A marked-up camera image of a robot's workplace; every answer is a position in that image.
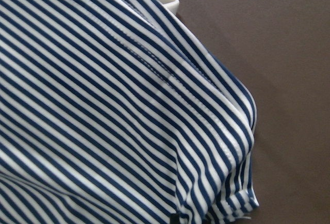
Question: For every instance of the blue white striped polo shirt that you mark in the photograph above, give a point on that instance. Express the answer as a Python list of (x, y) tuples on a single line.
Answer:
[(112, 111)]

